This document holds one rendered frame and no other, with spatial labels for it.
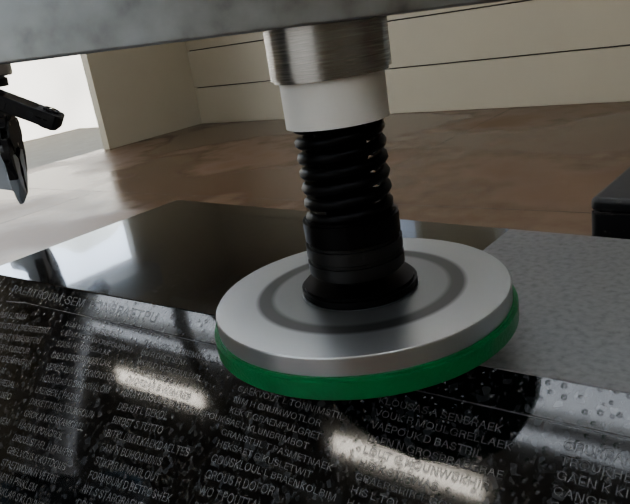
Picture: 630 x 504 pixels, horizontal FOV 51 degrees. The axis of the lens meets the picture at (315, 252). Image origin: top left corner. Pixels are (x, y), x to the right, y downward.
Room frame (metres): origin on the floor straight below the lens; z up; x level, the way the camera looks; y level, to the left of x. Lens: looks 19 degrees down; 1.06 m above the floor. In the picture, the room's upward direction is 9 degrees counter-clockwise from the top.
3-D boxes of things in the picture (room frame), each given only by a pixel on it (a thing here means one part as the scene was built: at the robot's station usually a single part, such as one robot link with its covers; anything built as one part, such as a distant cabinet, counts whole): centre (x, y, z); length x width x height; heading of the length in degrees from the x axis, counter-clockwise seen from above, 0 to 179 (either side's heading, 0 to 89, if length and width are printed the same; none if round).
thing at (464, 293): (0.45, -0.03, 0.87); 0.21 x 0.21 x 0.01
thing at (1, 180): (1.13, 0.51, 0.89); 0.06 x 0.03 x 0.09; 96
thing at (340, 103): (0.45, -0.03, 1.02); 0.07 x 0.07 x 0.04
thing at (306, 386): (0.45, -0.03, 0.87); 0.22 x 0.22 x 0.04
